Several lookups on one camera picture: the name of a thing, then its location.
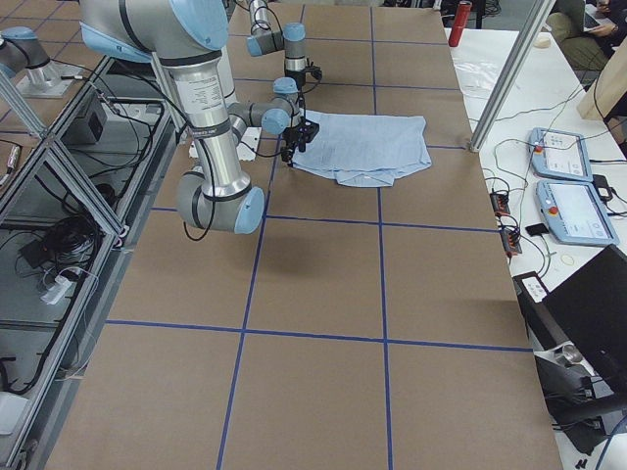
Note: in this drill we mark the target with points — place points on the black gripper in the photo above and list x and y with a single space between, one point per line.
293 135
298 78

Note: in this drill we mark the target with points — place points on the light blue button shirt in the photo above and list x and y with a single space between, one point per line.
365 150

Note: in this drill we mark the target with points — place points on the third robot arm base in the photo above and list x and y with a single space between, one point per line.
21 51

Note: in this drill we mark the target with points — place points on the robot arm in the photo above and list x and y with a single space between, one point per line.
268 35
188 38

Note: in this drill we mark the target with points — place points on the red cylinder bottle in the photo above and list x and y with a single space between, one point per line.
460 20

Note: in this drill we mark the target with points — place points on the clear plastic bag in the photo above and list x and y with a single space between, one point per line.
477 78

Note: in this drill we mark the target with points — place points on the white power strip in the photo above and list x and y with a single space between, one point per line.
62 286

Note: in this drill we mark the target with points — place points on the upper teach pendant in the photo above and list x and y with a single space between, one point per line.
559 155

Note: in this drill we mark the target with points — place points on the teach pendant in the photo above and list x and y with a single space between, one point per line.
574 213
559 155

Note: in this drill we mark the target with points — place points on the lower teach pendant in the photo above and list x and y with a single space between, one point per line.
574 213

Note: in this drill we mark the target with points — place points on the black laptop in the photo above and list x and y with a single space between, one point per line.
590 308

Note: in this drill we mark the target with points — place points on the white camera post base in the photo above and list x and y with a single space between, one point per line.
250 142

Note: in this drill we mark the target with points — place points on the aluminium frame post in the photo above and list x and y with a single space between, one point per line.
516 58

